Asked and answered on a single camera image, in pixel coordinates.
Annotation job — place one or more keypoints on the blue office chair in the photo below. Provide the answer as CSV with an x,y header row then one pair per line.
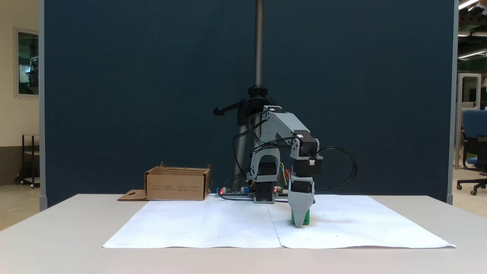
x,y
475,123

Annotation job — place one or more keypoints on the green die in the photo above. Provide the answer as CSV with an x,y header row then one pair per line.
x,y
307,217

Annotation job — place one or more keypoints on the ceiling fluorescent light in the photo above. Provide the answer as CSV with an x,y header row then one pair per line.
x,y
471,54
468,3

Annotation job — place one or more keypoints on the brown cardboard box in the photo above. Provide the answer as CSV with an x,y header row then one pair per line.
x,y
175,188

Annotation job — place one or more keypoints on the blue circuit board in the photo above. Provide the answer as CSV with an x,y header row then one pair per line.
x,y
234,192

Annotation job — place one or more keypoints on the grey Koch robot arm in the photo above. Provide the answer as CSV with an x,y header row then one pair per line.
x,y
281,123

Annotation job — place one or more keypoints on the dark blue partition panel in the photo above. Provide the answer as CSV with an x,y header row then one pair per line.
x,y
133,95

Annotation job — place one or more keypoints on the white paper sheet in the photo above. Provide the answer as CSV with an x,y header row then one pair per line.
x,y
198,224
361,228

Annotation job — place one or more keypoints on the white framed window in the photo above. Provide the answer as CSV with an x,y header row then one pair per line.
x,y
28,57

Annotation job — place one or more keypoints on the white metal frame rack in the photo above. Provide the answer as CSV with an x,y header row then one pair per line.
x,y
460,114

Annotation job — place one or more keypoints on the dark small side table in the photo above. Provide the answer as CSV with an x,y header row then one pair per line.
x,y
30,135

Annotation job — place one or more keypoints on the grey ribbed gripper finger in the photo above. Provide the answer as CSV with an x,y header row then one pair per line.
x,y
301,207

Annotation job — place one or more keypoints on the black camera tripod stand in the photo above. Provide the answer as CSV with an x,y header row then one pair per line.
x,y
259,45

